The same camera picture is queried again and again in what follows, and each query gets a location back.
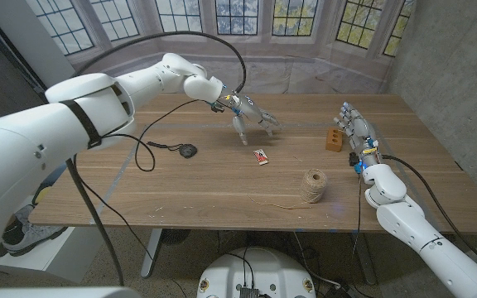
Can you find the red white match box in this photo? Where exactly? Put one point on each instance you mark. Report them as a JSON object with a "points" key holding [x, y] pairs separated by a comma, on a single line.
{"points": [[260, 157]]}

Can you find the loose twine strand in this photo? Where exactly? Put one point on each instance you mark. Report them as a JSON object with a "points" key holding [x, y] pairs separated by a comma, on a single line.
{"points": [[280, 205]]}

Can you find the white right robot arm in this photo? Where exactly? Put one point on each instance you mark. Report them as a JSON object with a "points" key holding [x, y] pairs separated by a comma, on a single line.
{"points": [[429, 240]]}

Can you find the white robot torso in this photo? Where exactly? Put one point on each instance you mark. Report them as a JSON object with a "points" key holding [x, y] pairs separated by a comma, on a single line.
{"points": [[259, 269]]}

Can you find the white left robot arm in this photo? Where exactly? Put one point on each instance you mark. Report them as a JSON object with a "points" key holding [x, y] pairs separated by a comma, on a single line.
{"points": [[56, 145]]}

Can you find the grey black sneaker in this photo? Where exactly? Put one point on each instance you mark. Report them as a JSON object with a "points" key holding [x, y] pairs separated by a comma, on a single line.
{"points": [[31, 236]]}

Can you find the yellow round object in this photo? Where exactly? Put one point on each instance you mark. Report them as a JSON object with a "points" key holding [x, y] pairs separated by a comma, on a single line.
{"points": [[43, 194]]}

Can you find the printed window backdrop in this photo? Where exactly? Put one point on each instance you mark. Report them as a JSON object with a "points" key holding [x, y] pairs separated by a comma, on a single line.
{"points": [[304, 74]]}

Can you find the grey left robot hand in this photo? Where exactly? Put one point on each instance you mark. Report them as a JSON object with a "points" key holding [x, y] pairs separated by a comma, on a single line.
{"points": [[249, 109]]}

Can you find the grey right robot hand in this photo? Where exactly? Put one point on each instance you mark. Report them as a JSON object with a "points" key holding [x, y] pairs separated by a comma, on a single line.
{"points": [[360, 128]]}

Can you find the wooden block with two holes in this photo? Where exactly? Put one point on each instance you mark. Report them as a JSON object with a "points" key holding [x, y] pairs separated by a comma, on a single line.
{"points": [[334, 140]]}

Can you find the brown twine spool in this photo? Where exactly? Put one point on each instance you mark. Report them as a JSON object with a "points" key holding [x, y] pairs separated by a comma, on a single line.
{"points": [[314, 186]]}

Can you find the grey table leg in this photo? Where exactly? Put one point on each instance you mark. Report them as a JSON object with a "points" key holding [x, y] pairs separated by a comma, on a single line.
{"points": [[151, 252], [364, 258]]}

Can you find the white robot chest rim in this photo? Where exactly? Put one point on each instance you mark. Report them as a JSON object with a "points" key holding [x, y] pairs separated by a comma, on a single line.
{"points": [[56, 293]]}

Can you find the black round fan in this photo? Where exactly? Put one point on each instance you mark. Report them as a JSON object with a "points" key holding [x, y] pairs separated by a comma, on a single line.
{"points": [[175, 236]]}

